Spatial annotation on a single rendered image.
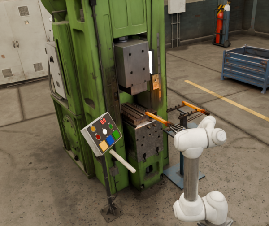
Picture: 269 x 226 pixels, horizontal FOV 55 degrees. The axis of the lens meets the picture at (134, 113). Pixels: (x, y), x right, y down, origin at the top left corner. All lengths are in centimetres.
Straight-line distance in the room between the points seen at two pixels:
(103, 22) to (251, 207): 247
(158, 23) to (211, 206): 182
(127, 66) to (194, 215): 142
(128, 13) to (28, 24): 517
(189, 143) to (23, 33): 643
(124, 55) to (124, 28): 29
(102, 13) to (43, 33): 523
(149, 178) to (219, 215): 137
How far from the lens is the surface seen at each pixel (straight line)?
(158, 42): 289
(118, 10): 257
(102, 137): 237
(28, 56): 767
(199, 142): 164
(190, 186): 187
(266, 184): 360
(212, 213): 206
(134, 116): 281
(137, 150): 288
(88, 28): 243
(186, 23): 1012
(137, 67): 259
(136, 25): 269
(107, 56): 255
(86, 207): 326
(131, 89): 261
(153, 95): 300
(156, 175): 331
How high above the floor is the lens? 230
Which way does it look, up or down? 27 degrees down
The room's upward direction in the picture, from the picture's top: 5 degrees counter-clockwise
